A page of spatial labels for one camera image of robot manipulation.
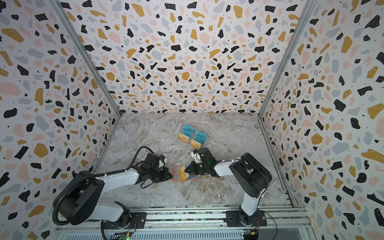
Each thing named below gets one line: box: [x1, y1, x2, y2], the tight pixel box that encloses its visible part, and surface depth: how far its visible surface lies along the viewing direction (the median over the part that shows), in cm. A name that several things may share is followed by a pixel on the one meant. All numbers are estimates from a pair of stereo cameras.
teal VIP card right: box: [193, 130, 208, 144], surface depth 99 cm
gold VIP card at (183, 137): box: [178, 132, 190, 144], surface depth 103 cm
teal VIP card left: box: [181, 123, 195, 137], surface depth 102 cm
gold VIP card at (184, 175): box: [178, 165, 190, 182], surface depth 89 cm
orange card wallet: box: [171, 165, 196, 182], surface depth 90 cm
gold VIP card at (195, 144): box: [190, 138, 202, 150], surface depth 100 cm
